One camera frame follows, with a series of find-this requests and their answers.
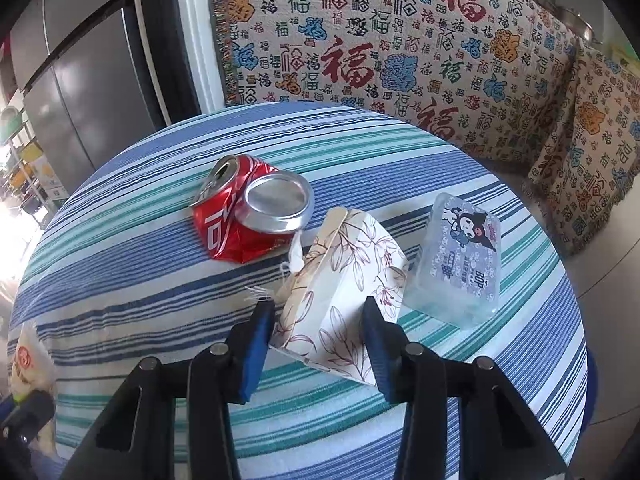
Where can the white door frame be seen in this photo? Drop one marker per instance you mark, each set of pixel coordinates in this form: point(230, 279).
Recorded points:
point(200, 35)

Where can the storage rack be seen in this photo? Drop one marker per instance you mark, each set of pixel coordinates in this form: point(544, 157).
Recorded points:
point(35, 170)

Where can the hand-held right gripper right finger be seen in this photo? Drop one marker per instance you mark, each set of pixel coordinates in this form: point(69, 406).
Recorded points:
point(382, 355)

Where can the grey refrigerator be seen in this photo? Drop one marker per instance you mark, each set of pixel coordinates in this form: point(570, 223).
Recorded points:
point(85, 85)

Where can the sofa with patterned cover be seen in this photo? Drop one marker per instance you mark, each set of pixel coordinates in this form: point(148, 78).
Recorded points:
point(350, 35)

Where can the floral paper box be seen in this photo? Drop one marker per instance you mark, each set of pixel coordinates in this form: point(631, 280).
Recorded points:
point(340, 280)

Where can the white plastic bag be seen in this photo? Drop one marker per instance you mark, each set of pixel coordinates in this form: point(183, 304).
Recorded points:
point(30, 360)

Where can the striped tablecloth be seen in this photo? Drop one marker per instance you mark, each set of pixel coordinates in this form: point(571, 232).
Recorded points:
point(150, 285)

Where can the metal pot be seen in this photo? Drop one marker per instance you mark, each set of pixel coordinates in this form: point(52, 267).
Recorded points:
point(570, 20)

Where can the clear plastic cartoon box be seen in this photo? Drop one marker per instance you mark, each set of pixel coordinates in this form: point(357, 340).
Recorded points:
point(450, 270)

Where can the crushed red can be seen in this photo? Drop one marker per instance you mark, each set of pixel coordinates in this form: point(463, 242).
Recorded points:
point(225, 225)

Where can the printed fringed blanket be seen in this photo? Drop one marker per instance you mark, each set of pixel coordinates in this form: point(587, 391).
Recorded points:
point(590, 150)

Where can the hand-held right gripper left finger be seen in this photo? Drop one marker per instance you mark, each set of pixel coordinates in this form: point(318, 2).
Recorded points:
point(255, 350)

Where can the yellow green cloth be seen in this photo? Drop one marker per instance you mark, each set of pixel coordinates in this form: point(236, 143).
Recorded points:
point(625, 55)

